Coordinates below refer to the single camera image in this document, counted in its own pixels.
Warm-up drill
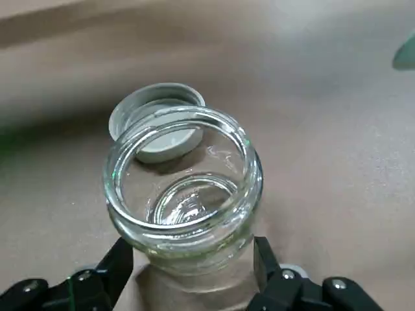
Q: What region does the pale green plastic spoon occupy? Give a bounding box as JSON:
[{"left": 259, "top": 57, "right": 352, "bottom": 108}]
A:
[{"left": 391, "top": 31, "right": 415, "bottom": 71}]

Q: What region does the silver metal bottle lid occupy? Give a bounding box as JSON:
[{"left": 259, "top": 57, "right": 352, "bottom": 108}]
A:
[{"left": 108, "top": 82, "right": 207, "bottom": 164}]

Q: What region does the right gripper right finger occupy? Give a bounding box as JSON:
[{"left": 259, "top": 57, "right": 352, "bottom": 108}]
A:
[{"left": 249, "top": 236, "right": 395, "bottom": 311}]

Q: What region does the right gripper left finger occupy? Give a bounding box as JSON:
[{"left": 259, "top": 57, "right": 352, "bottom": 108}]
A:
[{"left": 0, "top": 237, "right": 134, "bottom": 311}]

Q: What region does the transparent glass spice bottle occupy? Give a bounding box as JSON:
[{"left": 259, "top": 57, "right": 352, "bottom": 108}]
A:
[{"left": 102, "top": 108, "right": 264, "bottom": 295}]

